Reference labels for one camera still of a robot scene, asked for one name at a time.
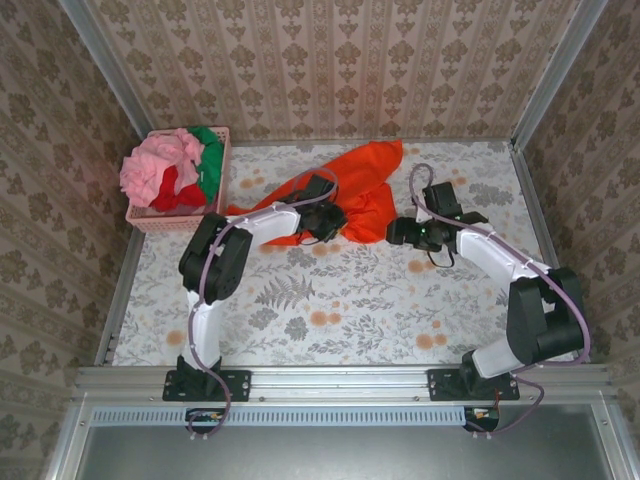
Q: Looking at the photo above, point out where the green t-shirt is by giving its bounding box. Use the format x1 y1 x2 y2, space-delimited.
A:
188 125 225 205

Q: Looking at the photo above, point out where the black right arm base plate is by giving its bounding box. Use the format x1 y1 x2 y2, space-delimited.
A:
427 368 520 402

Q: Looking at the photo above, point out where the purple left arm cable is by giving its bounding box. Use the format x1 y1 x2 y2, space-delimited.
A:
186 167 341 444

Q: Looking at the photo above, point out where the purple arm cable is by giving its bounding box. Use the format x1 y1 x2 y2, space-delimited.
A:
186 167 341 444
408 162 592 435

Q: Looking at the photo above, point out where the slotted grey cable duct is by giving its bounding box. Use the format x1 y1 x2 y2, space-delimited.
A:
92 405 469 427

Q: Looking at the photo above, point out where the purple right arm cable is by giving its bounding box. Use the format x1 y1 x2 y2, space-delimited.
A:
408 162 592 435

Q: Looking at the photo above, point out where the aluminium mounting rail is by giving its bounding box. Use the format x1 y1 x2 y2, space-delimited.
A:
74 364 614 401

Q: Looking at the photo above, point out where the aluminium frame post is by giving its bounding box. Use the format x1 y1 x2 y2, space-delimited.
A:
510 0 610 147
57 0 154 139

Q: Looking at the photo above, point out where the pink t-shirt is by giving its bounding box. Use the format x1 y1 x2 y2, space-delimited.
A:
118 128 206 209

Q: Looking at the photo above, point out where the aluminium table side rail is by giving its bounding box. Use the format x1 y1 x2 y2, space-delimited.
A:
93 232 149 366
508 141 592 364

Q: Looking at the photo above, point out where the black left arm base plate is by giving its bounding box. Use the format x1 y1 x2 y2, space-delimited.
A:
162 368 251 402

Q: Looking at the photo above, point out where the orange t-shirt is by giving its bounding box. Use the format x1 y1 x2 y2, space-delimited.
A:
225 139 404 249

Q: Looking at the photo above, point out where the black cable outlet bracket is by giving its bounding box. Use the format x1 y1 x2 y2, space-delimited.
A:
184 407 227 434
462 405 501 434

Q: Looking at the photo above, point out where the pink plastic basket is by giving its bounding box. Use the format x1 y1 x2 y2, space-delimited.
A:
124 125 233 235

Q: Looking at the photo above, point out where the red t-shirt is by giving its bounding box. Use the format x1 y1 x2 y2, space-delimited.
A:
149 165 209 212

